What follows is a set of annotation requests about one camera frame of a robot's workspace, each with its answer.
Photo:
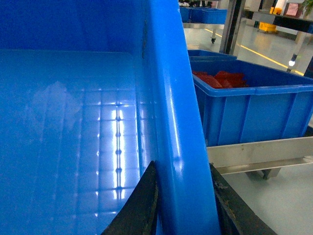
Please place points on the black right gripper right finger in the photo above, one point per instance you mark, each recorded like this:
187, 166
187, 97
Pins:
235, 216

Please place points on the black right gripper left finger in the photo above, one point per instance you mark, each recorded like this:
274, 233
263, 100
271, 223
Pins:
139, 214

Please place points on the large blue plastic crate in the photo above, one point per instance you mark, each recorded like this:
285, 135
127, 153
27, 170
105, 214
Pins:
92, 91

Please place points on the blue bin with red items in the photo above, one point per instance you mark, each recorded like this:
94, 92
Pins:
274, 105

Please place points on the red items in bin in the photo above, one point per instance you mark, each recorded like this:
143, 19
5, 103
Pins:
222, 80

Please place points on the yellow mop bucket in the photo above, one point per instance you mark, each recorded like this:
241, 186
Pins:
270, 28

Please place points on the steel shelf front rail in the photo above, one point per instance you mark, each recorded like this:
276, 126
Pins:
267, 156

